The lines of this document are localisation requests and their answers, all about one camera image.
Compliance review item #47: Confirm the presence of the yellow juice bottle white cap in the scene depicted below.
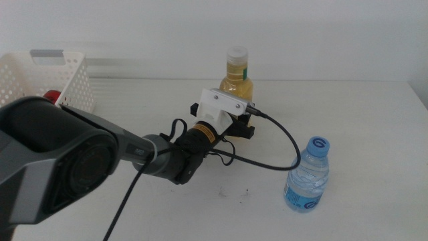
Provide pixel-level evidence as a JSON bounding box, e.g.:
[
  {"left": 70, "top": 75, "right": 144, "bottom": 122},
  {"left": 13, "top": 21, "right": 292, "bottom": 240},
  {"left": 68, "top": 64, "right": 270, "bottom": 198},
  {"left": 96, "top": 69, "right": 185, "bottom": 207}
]
[{"left": 219, "top": 46, "right": 255, "bottom": 141}]

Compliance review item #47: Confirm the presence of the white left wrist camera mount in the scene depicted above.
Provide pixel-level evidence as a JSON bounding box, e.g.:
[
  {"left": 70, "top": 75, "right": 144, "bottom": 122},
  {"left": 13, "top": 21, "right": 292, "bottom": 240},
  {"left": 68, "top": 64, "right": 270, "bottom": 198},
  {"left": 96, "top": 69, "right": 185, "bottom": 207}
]
[{"left": 195, "top": 88, "right": 253, "bottom": 137}]

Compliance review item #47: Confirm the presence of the clear water bottle blue cap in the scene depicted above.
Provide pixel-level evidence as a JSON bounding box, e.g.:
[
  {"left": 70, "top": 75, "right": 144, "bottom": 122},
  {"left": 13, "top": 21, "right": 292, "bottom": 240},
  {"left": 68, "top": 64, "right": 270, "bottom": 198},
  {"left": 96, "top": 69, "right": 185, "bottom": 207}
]
[{"left": 283, "top": 135, "right": 331, "bottom": 214}]

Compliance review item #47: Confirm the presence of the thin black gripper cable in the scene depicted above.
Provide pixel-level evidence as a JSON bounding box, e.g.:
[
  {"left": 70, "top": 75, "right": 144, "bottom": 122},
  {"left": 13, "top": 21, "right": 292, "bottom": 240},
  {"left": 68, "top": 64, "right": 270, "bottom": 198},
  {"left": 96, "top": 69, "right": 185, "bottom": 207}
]
[{"left": 159, "top": 118, "right": 237, "bottom": 167}]

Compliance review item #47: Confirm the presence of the red soda can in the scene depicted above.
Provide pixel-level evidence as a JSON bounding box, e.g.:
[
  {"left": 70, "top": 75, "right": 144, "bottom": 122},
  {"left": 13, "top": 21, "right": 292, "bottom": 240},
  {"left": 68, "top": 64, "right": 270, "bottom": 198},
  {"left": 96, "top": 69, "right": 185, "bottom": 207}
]
[{"left": 43, "top": 89, "right": 63, "bottom": 106}]

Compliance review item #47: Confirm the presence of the white perforated plastic basket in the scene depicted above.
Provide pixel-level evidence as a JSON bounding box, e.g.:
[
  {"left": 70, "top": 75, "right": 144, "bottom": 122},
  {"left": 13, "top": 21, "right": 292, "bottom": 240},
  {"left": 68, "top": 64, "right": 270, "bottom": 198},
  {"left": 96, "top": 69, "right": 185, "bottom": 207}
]
[{"left": 0, "top": 50, "right": 96, "bottom": 113}]

